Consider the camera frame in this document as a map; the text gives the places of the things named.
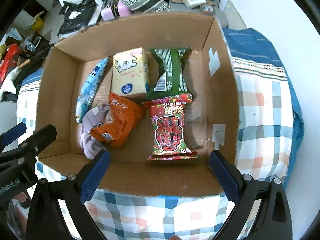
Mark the purple cloth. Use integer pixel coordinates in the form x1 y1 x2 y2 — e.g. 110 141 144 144
80 103 110 160

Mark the orange cartoon snack bag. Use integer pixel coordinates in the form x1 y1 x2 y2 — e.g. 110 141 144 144
90 92 145 147

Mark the red snack packet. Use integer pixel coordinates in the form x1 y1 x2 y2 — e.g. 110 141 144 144
143 93 198 161

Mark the blue white tube pack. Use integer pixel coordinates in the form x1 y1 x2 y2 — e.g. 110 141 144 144
75 57 108 124

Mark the yellow tissue pack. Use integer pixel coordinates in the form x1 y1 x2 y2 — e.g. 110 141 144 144
111 48 150 100

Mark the green snack bag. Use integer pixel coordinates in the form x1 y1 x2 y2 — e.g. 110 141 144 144
145 47 190 101

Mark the person's right hand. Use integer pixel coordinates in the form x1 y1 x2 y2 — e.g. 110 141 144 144
169 235 182 240

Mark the plaid checkered blanket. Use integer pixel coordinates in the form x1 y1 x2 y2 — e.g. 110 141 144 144
16 27 305 240

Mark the red plastic bag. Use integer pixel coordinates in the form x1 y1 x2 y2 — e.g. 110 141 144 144
1 44 21 82

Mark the open cardboard box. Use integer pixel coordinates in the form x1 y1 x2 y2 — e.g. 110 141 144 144
35 11 241 197

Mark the black bag on chair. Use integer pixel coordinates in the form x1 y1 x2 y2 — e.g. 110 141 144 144
58 0 97 35

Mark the pink suitcase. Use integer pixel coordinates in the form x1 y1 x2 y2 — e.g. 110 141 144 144
100 0 133 21

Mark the grey chair by wall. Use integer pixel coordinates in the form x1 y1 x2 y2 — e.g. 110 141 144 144
170 0 228 28

